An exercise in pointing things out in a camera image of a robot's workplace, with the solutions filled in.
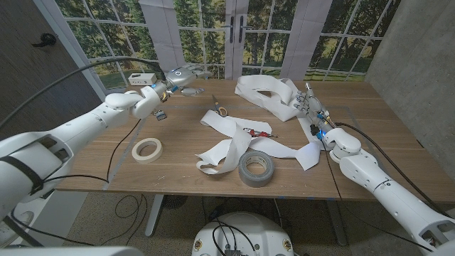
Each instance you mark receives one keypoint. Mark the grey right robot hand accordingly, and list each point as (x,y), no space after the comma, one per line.
(315,112)

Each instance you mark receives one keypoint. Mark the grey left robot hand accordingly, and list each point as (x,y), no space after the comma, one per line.
(181,76)

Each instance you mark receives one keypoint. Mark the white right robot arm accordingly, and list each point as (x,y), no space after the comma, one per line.
(391,199)

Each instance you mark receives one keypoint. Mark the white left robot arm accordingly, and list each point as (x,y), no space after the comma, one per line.
(71,131)

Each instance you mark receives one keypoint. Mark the long white receipt paper strip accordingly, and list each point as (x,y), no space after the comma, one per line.
(234,142)

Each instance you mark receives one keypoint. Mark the white power box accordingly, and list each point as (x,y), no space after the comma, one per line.
(142,80)

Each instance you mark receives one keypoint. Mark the beige masking tape roll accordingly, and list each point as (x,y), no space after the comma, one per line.
(147,160)

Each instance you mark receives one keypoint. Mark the printed window forest backdrop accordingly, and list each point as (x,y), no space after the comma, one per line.
(266,35)

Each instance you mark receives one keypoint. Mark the grey table leg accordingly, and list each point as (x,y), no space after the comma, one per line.
(337,224)

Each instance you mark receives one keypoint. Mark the black round floor object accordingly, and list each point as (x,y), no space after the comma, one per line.
(174,201)

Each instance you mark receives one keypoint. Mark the white robot torso base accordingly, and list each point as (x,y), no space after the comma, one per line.
(266,234)

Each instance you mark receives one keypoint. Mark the white table leg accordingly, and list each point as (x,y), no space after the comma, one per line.
(153,217)

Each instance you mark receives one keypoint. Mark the white floor board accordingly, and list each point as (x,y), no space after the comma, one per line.
(60,220)

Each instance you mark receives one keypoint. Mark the white robot torso edge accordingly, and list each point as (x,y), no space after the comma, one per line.
(71,252)

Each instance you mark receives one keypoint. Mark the grey duct tape roll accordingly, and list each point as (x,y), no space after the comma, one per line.
(249,177)

